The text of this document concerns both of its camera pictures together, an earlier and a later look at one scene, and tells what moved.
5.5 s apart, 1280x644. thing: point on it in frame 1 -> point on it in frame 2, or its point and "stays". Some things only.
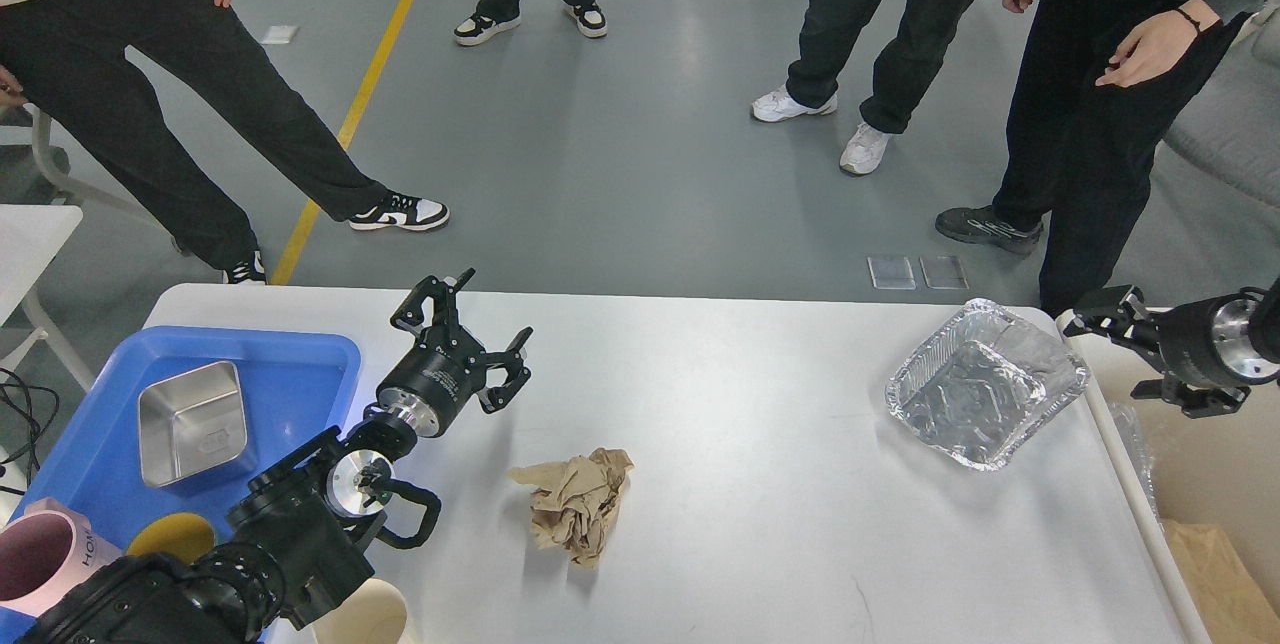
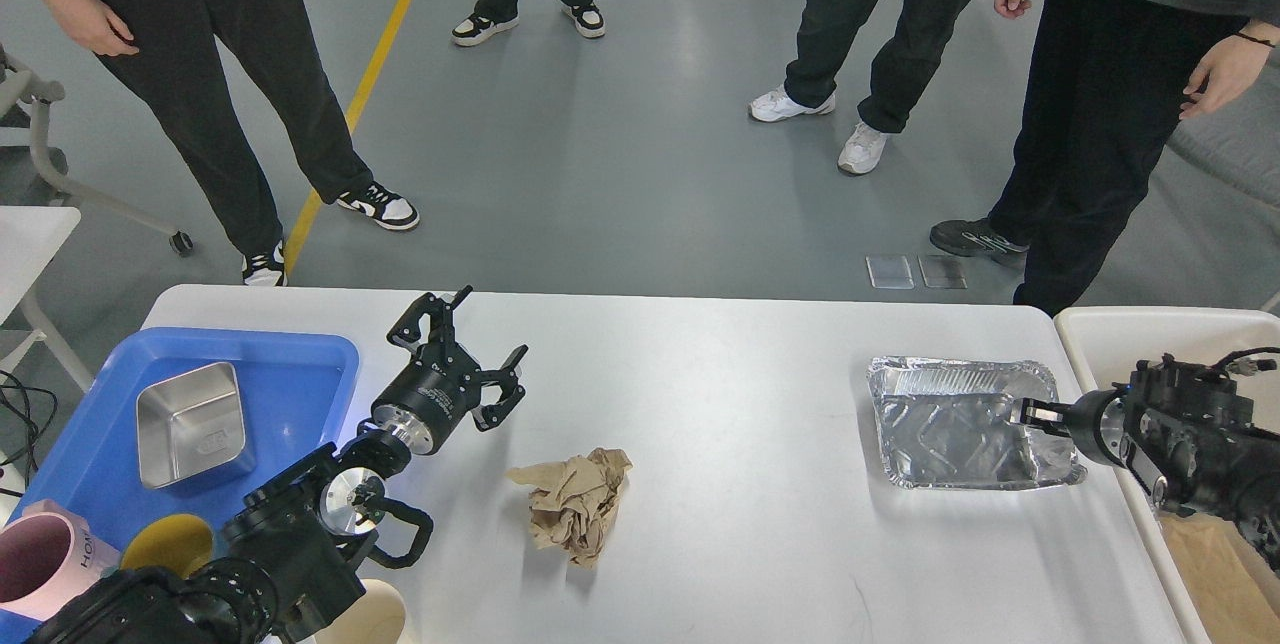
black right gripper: [1185, 338] -> [1082, 419]
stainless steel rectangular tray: [191, 423] stays
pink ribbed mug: [45, 550] stays
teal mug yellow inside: [185, 535] stays
